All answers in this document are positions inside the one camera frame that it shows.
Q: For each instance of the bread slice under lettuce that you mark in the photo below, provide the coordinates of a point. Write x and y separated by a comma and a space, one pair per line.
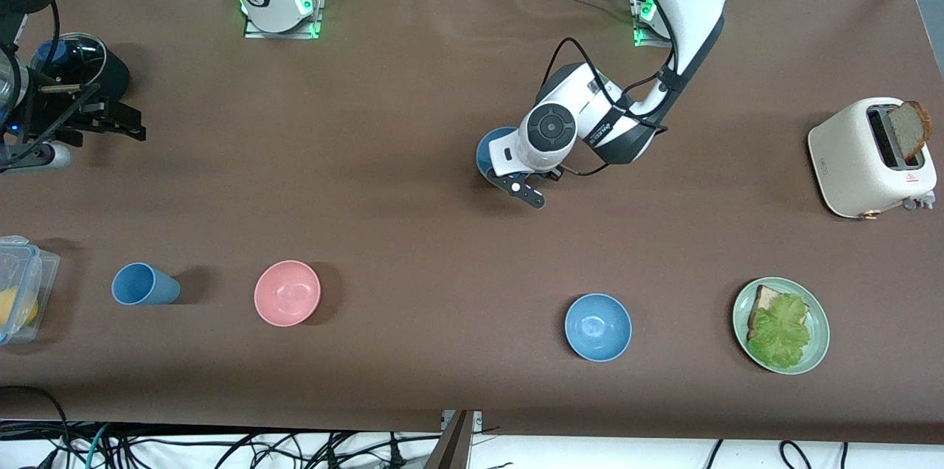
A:
765, 298

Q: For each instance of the green lettuce leaf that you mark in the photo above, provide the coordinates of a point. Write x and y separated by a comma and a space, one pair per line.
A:
778, 332

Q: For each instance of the brown toast slice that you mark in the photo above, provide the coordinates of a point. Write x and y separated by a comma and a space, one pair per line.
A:
908, 130

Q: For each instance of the pink bowl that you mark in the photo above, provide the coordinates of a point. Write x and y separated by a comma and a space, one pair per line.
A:
287, 293

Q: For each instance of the green plate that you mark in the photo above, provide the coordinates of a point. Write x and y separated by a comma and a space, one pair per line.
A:
820, 336

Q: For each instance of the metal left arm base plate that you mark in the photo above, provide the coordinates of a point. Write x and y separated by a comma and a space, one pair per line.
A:
640, 40

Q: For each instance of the blue bowl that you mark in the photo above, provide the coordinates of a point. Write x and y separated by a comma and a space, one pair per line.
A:
597, 327
494, 144

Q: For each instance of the glass lid with blue knob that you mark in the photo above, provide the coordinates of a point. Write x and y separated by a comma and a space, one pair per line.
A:
81, 49

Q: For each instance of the aluminium frame strut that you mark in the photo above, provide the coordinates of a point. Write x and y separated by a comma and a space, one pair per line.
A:
453, 447

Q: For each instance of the blue cup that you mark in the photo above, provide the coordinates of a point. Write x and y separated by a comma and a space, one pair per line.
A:
144, 286

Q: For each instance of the brown table cover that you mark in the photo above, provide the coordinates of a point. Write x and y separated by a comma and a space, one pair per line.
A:
472, 270

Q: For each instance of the clear plastic container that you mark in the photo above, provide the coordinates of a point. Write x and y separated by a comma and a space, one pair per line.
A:
44, 270

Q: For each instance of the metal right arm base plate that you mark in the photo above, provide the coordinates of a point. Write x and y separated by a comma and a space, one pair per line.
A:
254, 33

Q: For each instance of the yellow fruit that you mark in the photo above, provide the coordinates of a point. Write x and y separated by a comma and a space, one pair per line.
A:
15, 307

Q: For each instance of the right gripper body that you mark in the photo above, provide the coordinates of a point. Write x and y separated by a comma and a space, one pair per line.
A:
46, 119

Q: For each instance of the cream white toaster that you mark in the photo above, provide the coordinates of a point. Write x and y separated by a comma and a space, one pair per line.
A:
848, 159

